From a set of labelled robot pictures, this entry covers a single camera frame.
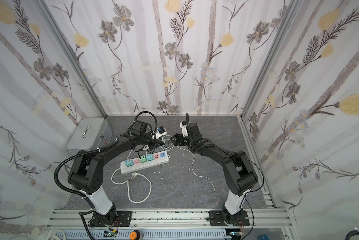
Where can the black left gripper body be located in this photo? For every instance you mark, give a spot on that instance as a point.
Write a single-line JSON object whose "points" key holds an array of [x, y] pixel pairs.
{"points": [[155, 139]]}

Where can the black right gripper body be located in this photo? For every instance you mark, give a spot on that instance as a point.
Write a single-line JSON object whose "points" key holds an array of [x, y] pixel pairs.
{"points": [[182, 139]]}

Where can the teal charger with cable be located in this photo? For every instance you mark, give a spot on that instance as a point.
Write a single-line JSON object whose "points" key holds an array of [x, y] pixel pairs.
{"points": [[129, 163]]}

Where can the green charger with black cable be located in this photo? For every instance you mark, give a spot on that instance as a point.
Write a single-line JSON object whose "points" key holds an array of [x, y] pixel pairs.
{"points": [[142, 159]]}

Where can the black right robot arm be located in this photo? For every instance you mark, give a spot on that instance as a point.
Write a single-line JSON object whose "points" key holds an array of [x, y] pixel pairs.
{"points": [[238, 169]]}

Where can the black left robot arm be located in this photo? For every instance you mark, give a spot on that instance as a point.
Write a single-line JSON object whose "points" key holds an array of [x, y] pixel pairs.
{"points": [[87, 172]]}

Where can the white colourful power strip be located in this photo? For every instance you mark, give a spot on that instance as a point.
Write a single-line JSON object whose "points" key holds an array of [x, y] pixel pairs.
{"points": [[159, 159]]}

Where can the grey metal first-aid box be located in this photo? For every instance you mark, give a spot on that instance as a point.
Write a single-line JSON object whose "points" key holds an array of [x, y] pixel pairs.
{"points": [[91, 133]]}

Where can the orange emergency button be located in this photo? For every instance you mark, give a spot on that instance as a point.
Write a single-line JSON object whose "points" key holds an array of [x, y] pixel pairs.
{"points": [[135, 235]]}

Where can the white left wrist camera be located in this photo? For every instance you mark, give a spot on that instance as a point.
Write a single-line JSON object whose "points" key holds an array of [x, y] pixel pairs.
{"points": [[160, 132]]}

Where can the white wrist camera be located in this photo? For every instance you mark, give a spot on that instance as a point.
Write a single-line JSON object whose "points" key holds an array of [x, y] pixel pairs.
{"points": [[160, 132], [183, 126]]}

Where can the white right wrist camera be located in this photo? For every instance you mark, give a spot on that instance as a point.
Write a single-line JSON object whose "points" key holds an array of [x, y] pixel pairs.
{"points": [[183, 126]]}

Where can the white slotted cable duct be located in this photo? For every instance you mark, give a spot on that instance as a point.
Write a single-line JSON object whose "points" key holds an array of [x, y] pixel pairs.
{"points": [[177, 234]]}

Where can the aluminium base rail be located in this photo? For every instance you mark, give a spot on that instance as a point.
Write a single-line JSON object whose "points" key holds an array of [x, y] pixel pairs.
{"points": [[201, 219]]}

